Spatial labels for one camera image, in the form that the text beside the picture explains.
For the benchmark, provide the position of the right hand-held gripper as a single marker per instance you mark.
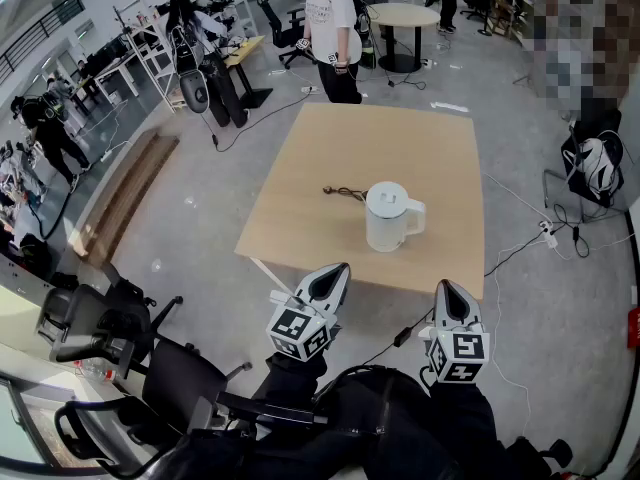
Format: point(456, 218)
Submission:
point(457, 353)

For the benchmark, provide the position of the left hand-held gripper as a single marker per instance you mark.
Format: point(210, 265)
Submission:
point(300, 330)

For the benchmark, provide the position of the white electric kettle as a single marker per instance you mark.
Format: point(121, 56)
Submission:
point(385, 218)

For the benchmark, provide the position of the person's right forearm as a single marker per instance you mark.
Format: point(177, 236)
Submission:
point(465, 423)

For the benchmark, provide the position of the person's left forearm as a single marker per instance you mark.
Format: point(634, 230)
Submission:
point(295, 383)

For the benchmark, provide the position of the white table leg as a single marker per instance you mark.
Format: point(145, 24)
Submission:
point(270, 274)

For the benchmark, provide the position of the white power strip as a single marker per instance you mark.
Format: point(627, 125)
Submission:
point(311, 89)
point(548, 233)
point(112, 152)

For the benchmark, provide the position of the person's black jacket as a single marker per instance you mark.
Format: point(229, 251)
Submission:
point(370, 418)

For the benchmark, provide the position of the red box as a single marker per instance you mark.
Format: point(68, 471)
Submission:
point(634, 328)

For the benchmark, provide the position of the white paper strip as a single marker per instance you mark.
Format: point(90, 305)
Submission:
point(450, 107)

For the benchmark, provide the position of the black mesh office chair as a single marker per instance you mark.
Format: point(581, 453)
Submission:
point(165, 418)

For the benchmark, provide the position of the grey oval shell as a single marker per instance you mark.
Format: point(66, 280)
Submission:
point(194, 90)

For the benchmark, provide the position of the wooden desk with black legs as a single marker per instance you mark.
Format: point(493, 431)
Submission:
point(245, 50)

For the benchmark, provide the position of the clear plastic bottle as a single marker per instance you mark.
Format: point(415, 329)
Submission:
point(97, 369)

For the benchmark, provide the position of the round wooden table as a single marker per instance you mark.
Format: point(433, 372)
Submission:
point(402, 15)

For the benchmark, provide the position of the black bag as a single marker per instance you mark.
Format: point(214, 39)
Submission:
point(36, 255)

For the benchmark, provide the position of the black railing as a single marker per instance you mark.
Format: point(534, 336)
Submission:
point(40, 33)

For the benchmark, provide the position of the white metal shelving frame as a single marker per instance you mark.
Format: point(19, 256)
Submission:
point(150, 53)

